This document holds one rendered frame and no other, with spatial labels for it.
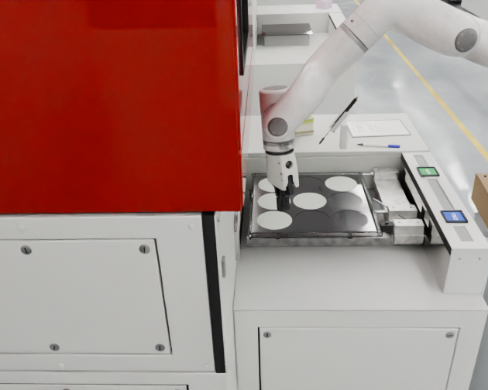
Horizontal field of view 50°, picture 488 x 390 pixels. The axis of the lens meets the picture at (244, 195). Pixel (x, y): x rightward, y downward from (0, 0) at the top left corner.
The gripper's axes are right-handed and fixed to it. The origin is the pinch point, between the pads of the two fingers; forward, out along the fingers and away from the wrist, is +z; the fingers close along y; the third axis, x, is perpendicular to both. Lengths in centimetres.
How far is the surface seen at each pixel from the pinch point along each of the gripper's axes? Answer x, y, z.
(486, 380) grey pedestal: -67, -16, 80
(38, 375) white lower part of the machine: 69, -11, 20
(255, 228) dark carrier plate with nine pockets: 6.8, 5.0, 7.8
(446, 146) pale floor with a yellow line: -233, 173, 74
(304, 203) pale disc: -12.5, 10.1, 7.0
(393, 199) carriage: -39.9, 2.4, 9.9
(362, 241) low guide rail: -21.7, -6.3, 15.4
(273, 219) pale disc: -0.2, 6.8, 7.5
